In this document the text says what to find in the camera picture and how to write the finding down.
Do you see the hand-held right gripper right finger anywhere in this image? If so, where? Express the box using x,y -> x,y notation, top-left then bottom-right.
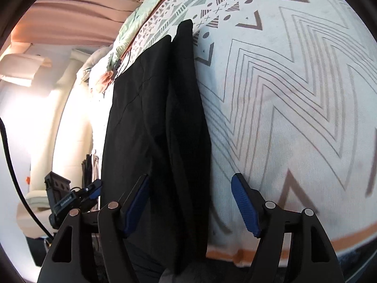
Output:
230,173 -> 345,283

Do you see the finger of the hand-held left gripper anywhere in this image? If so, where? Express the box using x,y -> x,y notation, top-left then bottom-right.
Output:
83,179 -> 102,210

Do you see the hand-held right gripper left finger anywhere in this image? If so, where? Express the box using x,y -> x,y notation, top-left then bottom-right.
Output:
38,174 -> 150,283

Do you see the black coat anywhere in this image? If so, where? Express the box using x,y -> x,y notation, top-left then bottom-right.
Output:
100,19 -> 212,283

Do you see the cream padded headboard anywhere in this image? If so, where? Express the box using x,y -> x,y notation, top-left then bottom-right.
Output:
26,49 -> 101,192

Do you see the orange cloth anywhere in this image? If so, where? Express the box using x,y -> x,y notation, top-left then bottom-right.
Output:
98,71 -> 117,93

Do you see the patterned white bedspread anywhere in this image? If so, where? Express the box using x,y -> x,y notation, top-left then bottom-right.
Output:
130,0 -> 377,267

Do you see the grey pillow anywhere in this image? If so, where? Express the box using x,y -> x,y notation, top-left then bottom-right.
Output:
78,47 -> 114,83

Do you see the white hanging garment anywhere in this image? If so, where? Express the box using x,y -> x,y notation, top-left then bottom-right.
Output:
0,54 -> 52,87

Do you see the pink curtain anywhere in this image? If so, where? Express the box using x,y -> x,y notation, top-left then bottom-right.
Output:
10,0 -> 139,46

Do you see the mint green duvet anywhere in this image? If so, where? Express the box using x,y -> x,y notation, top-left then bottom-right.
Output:
106,0 -> 183,71

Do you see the thick black cable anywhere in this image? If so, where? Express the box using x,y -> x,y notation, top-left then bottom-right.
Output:
0,117 -> 55,242

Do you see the thin black charger cable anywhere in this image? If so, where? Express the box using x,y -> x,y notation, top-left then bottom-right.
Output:
113,49 -> 133,79

